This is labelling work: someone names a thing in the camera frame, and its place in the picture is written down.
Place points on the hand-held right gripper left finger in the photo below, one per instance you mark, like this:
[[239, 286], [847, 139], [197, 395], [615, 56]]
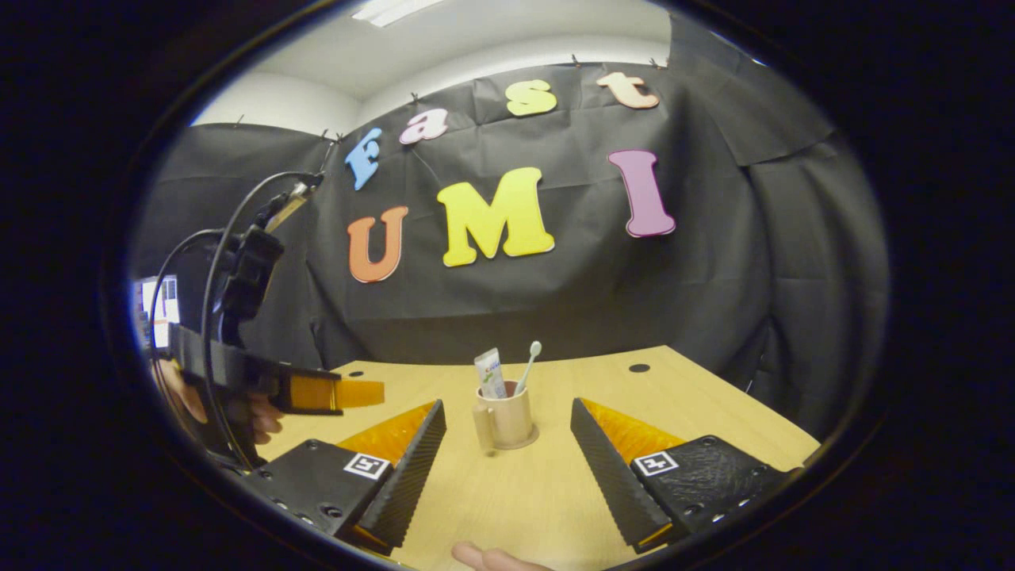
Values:
[[412, 476]]

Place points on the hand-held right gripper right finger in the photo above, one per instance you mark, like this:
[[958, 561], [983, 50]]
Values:
[[610, 484]]

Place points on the pale green toothbrush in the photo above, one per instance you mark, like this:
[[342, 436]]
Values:
[[527, 366]]

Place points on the computer monitor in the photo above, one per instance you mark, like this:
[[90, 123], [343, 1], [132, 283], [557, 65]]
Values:
[[162, 305]]

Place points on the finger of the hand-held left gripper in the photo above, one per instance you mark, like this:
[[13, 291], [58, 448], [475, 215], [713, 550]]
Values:
[[317, 394]]

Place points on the wooden desktop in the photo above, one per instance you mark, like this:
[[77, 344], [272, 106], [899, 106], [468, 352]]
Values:
[[539, 492]]

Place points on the beige cup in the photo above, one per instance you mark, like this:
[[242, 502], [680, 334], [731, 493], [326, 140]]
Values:
[[511, 420]]

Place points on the white toothpaste tube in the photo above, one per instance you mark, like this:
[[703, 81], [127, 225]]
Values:
[[490, 373]]

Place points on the black backdrop cloth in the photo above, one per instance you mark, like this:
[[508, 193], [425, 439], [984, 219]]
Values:
[[595, 293]]

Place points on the ceiling light panel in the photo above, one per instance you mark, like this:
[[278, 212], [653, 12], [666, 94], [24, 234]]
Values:
[[392, 9]]

